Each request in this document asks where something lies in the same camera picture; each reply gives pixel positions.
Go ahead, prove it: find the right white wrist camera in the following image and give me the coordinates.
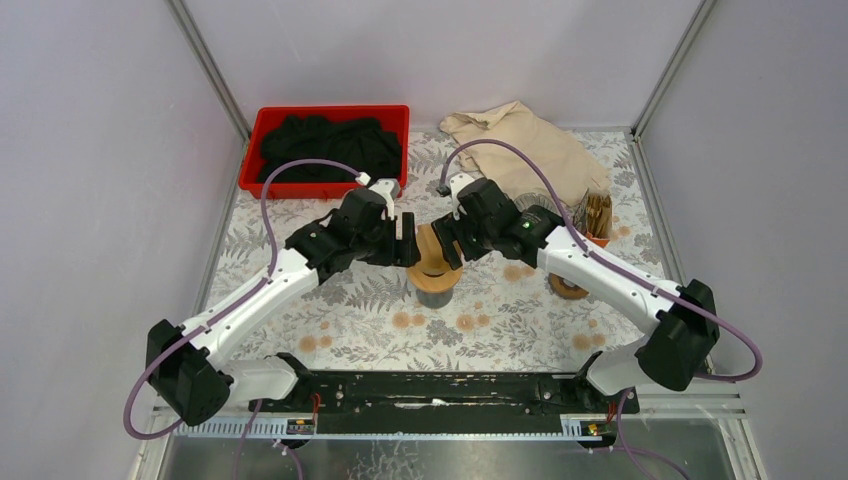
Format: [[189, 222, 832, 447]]
[[437, 173, 475, 220]]

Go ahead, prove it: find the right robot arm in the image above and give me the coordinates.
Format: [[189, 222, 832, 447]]
[[431, 174, 719, 412]]

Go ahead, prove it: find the orange coffee filter box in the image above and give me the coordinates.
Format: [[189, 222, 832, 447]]
[[572, 190, 613, 248]]

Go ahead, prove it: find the beige cloth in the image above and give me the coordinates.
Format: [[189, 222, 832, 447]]
[[439, 101, 611, 207]]

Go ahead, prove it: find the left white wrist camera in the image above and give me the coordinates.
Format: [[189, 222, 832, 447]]
[[355, 172, 402, 219]]

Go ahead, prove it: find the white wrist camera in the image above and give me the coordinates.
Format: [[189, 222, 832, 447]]
[[355, 172, 402, 219], [437, 173, 475, 220]]

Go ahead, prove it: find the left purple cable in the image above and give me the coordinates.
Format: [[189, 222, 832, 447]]
[[123, 158, 364, 480]]

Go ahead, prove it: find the purple cable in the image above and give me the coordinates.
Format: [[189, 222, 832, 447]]
[[438, 139, 764, 480], [123, 158, 364, 480]]

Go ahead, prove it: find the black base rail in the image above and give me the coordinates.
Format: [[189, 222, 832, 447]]
[[259, 370, 640, 435]]

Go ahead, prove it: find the glass coffee carafe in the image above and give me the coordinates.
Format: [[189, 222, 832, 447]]
[[415, 287, 454, 309]]

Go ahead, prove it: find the black cloth in bin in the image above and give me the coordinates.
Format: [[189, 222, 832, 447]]
[[258, 115, 403, 183]]

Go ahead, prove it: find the light wooden ring holder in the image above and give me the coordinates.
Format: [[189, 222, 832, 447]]
[[406, 224, 464, 293]]

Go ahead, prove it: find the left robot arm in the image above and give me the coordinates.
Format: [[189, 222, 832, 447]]
[[143, 186, 420, 426]]

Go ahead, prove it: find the dark wooden ring holder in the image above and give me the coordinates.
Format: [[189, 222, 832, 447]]
[[548, 274, 589, 300]]

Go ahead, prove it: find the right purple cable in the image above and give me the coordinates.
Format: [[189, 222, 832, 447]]
[[438, 139, 764, 480]]

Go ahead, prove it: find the floral patterned table mat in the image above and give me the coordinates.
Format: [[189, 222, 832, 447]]
[[207, 131, 668, 372]]

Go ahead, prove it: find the grey ribbed glass dripper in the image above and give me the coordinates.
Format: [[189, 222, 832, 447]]
[[514, 192, 555, 211]]

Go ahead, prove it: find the red plastic bin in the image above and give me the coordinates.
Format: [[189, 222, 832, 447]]
[[238, 104, 410, 199]]

